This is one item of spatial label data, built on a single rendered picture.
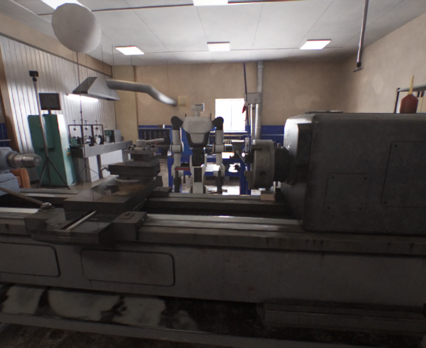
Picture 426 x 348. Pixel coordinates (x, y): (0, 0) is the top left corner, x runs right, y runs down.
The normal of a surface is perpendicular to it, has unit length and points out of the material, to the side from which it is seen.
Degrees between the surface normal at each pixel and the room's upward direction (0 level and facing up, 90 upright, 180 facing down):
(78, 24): 107
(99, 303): 0
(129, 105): 90
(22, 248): 90
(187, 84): 90
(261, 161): 76
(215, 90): 90
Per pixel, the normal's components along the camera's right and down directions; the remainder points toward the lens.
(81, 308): 0.00, -0.97
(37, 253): -0.10, 0.22
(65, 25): 0.22, 0.57
